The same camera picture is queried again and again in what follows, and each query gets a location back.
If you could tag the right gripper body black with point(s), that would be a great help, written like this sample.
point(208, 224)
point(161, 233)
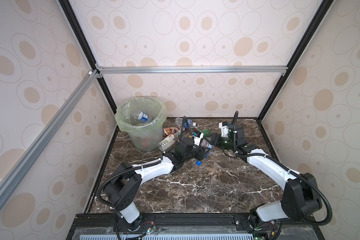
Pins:
point(235, 144)

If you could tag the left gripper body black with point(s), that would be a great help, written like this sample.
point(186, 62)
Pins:
point(197, 155)

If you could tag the green soda bottle yellow cap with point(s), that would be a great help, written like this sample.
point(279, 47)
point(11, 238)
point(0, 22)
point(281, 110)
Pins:
point(214, 139)

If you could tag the clear bottle blue cap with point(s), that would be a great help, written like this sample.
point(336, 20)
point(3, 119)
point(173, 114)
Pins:
point(202, 152)

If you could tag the green mesh bin with liner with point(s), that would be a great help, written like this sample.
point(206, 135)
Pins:
point(145, 137)

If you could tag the small blue label water bottle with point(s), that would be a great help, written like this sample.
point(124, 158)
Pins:
point(143, 117)

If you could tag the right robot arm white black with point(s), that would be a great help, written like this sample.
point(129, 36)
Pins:
point(300, 193)

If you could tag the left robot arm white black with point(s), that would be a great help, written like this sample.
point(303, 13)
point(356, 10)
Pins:
point(120, 189)

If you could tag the brown Nescafe bottle near bin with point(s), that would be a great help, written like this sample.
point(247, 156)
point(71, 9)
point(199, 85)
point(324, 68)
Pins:
point(170, 131)

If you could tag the white floral label bottle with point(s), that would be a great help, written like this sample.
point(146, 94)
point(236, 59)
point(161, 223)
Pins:
point(168, 141)

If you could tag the Pocari Sweat clear bottle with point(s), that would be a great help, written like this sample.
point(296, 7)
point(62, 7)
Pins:
point(180, 122)

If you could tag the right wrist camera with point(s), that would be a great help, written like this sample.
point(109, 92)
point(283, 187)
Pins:
point(224, 129)

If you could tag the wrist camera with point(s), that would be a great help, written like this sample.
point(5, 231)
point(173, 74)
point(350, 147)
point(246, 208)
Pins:
point(224, 129)
point(198, 136)

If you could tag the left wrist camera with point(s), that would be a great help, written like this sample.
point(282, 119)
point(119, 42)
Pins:
point(198, 136)

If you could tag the horizontal aluminium rail back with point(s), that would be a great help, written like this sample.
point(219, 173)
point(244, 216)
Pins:
point(189, 70)

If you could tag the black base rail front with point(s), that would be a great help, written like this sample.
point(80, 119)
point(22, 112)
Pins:
point(188, 227)

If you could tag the diagonal aluminium rail left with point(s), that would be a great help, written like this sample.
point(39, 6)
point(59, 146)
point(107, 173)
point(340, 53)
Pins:
point(22, 167)

